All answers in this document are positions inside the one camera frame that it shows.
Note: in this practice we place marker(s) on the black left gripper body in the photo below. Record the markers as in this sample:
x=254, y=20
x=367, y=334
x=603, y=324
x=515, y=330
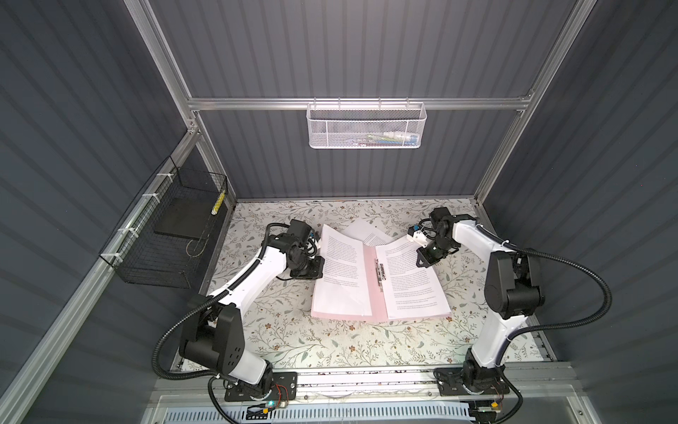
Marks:
x=306, y=268

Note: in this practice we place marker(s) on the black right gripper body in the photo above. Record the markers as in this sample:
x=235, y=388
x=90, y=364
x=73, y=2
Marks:
x=433, y=252

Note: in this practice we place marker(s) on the pink file folder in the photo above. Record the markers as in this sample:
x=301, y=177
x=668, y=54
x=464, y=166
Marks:
x=376, y=295

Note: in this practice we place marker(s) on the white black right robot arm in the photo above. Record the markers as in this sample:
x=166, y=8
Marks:
x=510, y=290

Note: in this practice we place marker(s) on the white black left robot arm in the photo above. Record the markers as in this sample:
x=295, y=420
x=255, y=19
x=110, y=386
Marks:
x=215, y=338

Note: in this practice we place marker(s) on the metal folder clip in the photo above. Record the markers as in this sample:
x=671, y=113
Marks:
x=379, y=271

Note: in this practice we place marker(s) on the floral patterned table mat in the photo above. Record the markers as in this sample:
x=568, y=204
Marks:
x=280, y=327

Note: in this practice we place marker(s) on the yellow marker pen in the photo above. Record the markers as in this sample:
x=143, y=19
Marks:
x=218, y=203

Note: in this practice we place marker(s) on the pens in white basket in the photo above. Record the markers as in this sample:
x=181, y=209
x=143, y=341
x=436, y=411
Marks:
x=388, y=139

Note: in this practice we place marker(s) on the black foam pad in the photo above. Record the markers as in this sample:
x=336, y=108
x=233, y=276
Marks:
x=185, y=218

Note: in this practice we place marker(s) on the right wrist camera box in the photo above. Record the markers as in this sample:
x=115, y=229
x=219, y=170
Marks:
x=420, y=235

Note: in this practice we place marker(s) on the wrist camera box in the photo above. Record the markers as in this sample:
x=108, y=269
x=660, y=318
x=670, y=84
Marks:
x=300, y=230
x=420, y=235

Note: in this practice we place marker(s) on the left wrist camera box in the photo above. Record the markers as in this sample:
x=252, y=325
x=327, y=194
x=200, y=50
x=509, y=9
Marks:
x=300, y=230

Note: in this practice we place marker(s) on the white wire mesh basket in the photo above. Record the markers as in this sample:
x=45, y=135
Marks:
x=335, y=129

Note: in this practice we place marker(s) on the black wire basket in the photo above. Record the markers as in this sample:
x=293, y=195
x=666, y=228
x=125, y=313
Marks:
x=139, y=256

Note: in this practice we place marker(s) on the horizontal aluminium frame bar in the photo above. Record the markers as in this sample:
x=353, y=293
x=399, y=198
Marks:
x=379, y=103

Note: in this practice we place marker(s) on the white vented cable duct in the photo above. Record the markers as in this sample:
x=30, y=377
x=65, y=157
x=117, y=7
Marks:
x=360, y=412

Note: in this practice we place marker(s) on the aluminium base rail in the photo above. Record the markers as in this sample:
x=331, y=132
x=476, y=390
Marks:
x=533, y=379

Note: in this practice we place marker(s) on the aluminium corner frame post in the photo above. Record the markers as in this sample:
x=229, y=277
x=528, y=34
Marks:
x=157, y=44

